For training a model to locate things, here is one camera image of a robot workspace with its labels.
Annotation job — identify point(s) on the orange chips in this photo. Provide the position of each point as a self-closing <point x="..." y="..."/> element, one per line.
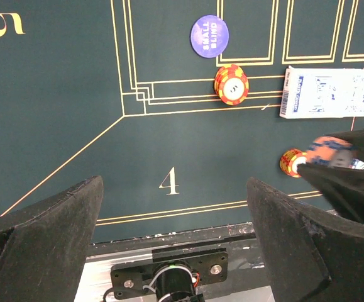
<point x="231" y="84"/>

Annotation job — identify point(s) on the blue playing card box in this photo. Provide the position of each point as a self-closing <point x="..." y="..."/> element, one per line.
<point x="322" y="93"/>

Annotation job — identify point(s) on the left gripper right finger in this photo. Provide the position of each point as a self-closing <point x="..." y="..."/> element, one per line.
<point x="309" y="254"/>

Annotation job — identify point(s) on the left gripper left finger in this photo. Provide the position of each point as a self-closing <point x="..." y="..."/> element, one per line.
<point x="43" y="247"/>

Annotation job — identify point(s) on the green poker table mat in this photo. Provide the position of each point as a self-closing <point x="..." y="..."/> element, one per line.
<point x="114" y="88"/>

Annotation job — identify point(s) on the orange poker chip stack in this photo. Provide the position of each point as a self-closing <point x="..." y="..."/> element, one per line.
<point x="290" y="160"/>

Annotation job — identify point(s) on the blue small blind button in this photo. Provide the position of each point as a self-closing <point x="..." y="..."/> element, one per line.
<point x="209" y="36"/>

